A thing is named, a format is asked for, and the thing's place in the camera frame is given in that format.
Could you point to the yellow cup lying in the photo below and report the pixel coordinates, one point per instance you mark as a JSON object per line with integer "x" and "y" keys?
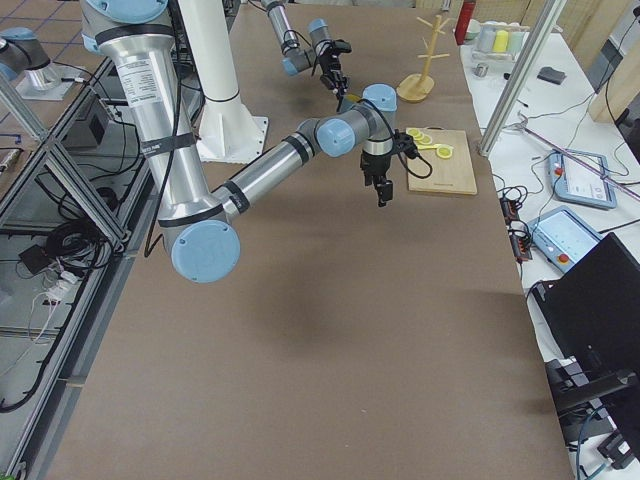
{"x": 501, "y": 40}

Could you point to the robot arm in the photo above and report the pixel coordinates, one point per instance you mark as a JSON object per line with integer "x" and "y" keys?
{"x": 199, "y": 200}
{"x": 297, "y": 58}

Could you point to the black square sensor pad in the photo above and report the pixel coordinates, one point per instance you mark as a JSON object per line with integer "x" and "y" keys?
{"x": 551, "y": 75}

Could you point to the light blue cup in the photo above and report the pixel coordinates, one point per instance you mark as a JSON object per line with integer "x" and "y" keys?
{"x": 515, "y": 43}

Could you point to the wooden cutting board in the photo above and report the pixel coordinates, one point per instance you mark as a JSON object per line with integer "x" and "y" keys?
{"x": 451, "y": 176}

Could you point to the grey cup lying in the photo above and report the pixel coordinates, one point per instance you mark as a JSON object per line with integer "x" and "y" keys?
{"x": 485, "y": 39}

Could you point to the small metal cup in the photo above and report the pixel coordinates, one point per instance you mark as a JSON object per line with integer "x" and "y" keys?
{"x": 481, "y": 70}

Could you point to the aluminium frame post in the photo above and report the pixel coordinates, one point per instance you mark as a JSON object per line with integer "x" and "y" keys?
{"x": 533, "y": 46}

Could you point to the lemon slice under knife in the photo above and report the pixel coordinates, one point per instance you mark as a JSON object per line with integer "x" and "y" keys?
{"x": 444, "y": 151}

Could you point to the black monitor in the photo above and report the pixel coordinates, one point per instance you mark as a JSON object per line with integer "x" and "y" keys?
{"x": 593, "y": 315}

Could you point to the yellow plastic knife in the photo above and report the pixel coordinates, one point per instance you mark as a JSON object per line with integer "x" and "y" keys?
{"x": 434, "y": 146}

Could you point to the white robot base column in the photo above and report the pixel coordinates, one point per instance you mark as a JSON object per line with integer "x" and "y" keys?
{"x": 227, "y": 131}

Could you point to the red cylinder bottle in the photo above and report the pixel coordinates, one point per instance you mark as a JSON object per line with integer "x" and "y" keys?
{"x": 464, "y": 18}

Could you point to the blue teach pendant tablet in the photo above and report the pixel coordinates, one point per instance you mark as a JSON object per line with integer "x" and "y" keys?
{"x": 563, "y": 237}

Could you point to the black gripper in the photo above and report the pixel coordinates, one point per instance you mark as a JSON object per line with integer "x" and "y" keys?
{"x": 372, "y": 166}
{"x": 329, "y": 64}

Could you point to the blue mug yellow inside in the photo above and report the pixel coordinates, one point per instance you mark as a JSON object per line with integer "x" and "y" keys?
{"x": 347, "y": 102}

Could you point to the wooden cup storage rack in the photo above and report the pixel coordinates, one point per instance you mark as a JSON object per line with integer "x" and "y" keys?
{"x": 416, "y": 87}

